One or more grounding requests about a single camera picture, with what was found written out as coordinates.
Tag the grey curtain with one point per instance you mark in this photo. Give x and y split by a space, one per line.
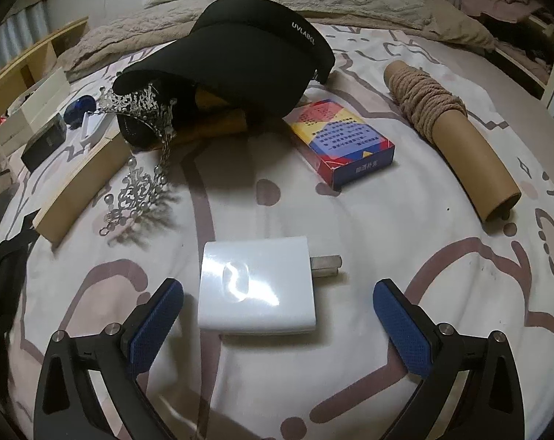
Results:
22 30

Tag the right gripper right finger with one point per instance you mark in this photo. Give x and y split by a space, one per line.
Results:
490 405

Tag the plywood wooden block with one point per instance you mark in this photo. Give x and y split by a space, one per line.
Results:
60 212

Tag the cardboard tube with twine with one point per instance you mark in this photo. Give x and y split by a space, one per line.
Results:
442 119

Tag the folded beige quilt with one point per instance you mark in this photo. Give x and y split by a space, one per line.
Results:
146 28

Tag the blue round case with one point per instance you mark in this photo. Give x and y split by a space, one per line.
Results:
76 110

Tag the silver tiara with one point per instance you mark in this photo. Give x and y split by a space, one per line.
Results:
143 186

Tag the black sun visor cap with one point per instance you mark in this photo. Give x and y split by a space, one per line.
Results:
257 56

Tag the white plastic tool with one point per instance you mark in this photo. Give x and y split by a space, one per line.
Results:
94 126

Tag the pile of clothes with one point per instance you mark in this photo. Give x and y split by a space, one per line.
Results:
523 29

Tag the white box of clutter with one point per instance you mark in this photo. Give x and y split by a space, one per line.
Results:
32 110

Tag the wooden bedside shelf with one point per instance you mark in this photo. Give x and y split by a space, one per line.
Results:
37 61

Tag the colourful card box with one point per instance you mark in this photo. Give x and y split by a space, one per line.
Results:
338 144

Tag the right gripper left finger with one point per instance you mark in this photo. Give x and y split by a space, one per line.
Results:
66 405

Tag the small black box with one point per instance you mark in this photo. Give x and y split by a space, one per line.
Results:
46 141

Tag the bunny print blanket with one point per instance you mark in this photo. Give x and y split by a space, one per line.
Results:
411 222

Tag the white power adapter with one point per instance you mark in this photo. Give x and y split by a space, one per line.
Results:
260 288

